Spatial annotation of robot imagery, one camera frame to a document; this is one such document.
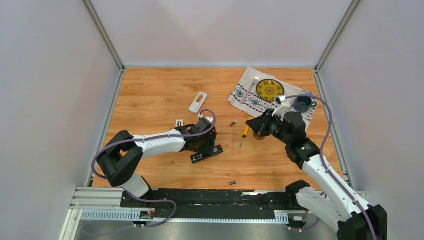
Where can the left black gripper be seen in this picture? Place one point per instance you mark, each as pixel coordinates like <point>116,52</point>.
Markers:
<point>209,148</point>

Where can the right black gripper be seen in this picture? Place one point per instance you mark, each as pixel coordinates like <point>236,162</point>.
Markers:
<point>259,125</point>

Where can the yellow handled screwdriver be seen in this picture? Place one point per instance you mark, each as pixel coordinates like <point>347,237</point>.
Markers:
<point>245,134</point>

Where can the black remote control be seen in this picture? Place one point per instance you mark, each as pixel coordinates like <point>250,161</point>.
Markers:
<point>198,157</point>

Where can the white remote with QR code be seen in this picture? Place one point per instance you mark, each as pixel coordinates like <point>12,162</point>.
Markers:
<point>179,123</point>

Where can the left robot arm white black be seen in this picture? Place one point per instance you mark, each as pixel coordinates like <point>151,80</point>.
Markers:
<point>122,155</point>

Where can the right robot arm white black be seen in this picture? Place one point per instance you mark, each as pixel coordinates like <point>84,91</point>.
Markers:
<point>348,214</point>

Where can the white remote orange battery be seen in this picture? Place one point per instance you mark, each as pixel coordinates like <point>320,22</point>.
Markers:
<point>198,102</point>

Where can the brown glass cup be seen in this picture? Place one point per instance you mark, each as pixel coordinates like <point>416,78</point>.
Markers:
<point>258,136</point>

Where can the yellow patterned plate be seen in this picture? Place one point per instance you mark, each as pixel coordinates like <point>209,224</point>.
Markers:
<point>269,89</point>

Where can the dark blue mug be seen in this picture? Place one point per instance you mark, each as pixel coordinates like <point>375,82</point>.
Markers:
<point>303,104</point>

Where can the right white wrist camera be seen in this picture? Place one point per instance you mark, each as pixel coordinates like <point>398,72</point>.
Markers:
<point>283,106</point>

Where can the pink handled fork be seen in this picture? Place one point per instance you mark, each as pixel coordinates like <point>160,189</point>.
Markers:
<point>253,83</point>

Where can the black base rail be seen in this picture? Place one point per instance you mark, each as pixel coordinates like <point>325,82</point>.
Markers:
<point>213,204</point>

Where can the aluminium frame rail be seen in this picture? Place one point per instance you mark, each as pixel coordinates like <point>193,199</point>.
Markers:
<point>103,204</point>

